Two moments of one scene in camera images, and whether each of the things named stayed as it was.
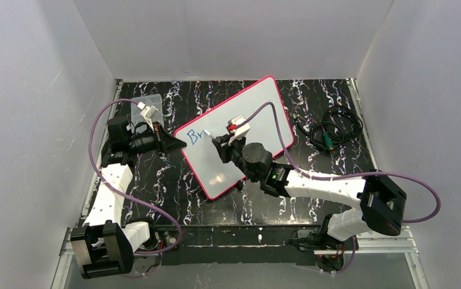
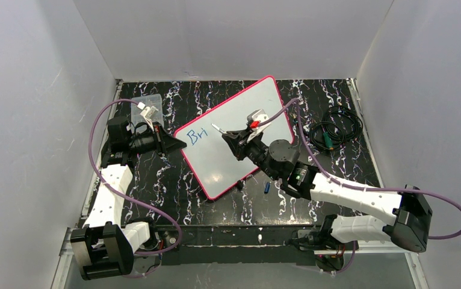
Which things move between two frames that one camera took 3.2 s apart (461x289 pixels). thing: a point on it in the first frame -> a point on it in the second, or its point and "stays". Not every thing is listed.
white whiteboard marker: (209, 134) -> (218, 128)
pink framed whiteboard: (261, 107) stays
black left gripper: (160, 139) stays
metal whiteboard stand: (239, 185) stays
